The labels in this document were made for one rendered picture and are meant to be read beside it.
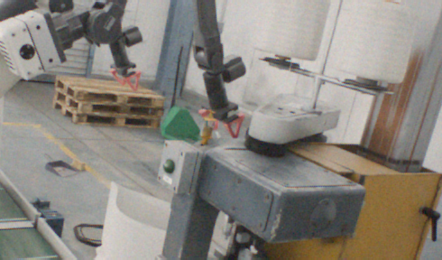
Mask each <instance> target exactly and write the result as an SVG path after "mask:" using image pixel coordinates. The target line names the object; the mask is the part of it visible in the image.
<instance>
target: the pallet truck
mask: <svg viewBox="0 0 442 260"><path fill-rule="evenodd" d="M183 47H184V45H183V44H182V45H181V46H180V52H179V54H178V62H177V75H176V81H175V87H174V93H173V98H172V101H171V106H170V110H169V114H167V117H166V118H165V120H164V122H163V123H162V124H161V134H162V136H164V137H165V138H167V139H169V140H171V141H184V142H186V143H188V144H190V145H193V143H191V142H190V141H188V140H186V139H184V138H190V139H192V140H193V141H195V142H198V141H200V140H202V139H203V137H201V136H200V135H199V134H200V128H199V127H198V125H197V123H196V122H195V121H194V119H193V117H192V116H191V114H190V113H189V111H188V110H187V109H186V108H184V107H180V106H175V105H176V93H177V81H178V75H179V68H180V60H181V52H182V49H183Z"/></svg>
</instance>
